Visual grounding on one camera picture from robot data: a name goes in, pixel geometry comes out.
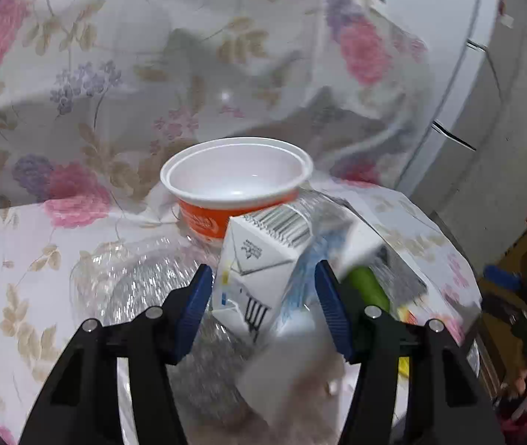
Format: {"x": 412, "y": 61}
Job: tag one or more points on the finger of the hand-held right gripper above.
{"x": 502, "y": 278}

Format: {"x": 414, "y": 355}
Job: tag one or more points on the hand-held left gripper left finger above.
{"x": 196, "y": 301}

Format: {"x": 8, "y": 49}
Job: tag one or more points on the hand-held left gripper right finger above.
{"x": 333, "y": 306}

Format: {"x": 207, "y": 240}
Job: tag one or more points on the clear plastic container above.
{"x": 143, "y": 287}

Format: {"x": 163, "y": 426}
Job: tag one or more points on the white milk carton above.
{"x": 254, "y": 264}

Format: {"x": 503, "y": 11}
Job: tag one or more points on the orange and white paper bowl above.
{"x": 235, "y": 176}

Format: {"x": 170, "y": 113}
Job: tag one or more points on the green plastic tube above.
{"x": 369, "y": 287}

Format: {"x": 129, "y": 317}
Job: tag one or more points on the white paper box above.
{"x": 286, "y": 371}

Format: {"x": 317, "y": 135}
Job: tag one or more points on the yellow wrapper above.
{"x": 405, "y": 364}

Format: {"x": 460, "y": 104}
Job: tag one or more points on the floral cloth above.
{"x": 106, "y": 79}

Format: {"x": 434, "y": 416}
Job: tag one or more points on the white refrigerator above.
{"x": 467, "y": 23}

